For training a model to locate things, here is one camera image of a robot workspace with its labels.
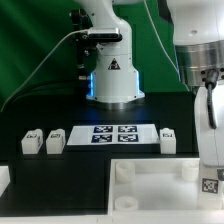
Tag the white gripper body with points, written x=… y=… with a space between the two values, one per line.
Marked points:
x=210 y=141

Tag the white square table top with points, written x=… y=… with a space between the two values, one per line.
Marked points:
x=157 y=191

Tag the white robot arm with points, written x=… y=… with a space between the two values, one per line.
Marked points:
x=199 y=46

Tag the white sheet with markers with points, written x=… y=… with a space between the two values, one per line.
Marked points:
x=113 y=134

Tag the white left corner obstacle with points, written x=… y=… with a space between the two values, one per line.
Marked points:
x=4 y=178

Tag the black camera on mount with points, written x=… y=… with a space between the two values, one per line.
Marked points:
x=83 y=43

